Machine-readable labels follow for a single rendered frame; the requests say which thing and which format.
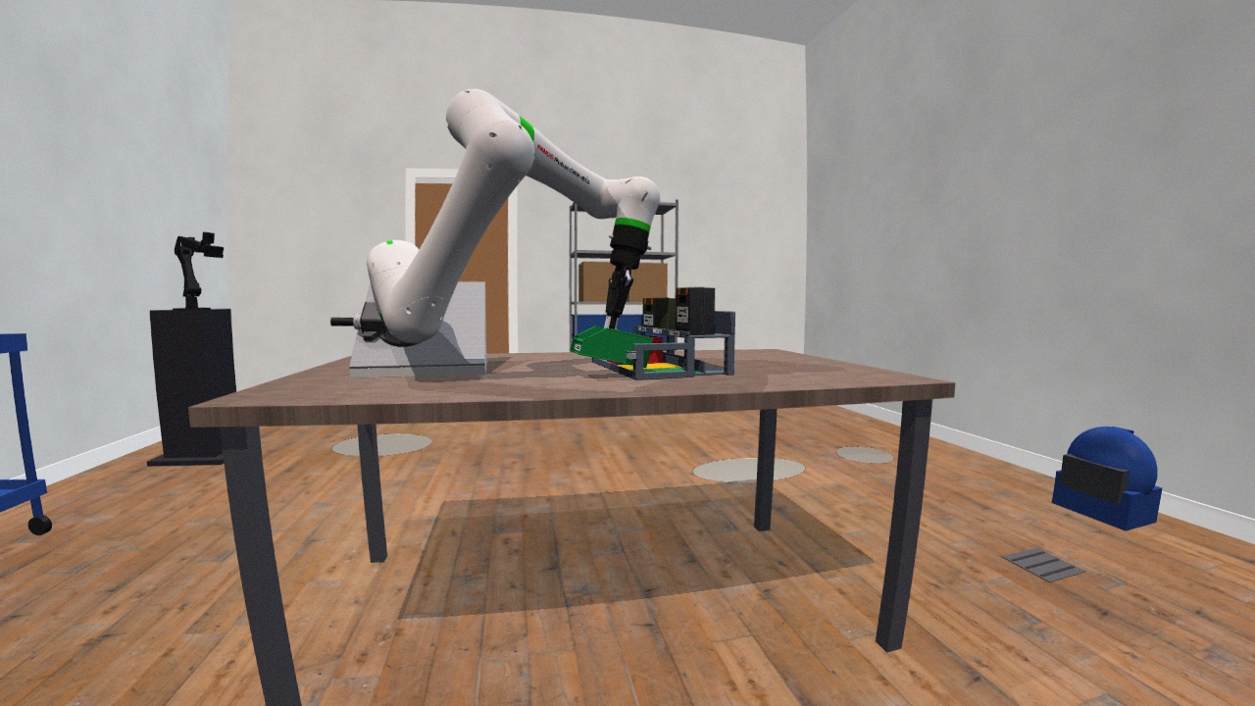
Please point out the red bin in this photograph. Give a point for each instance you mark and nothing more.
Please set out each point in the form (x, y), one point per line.
(654, 356)

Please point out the green bin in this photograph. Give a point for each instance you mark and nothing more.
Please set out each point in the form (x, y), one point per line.
(607, 344)

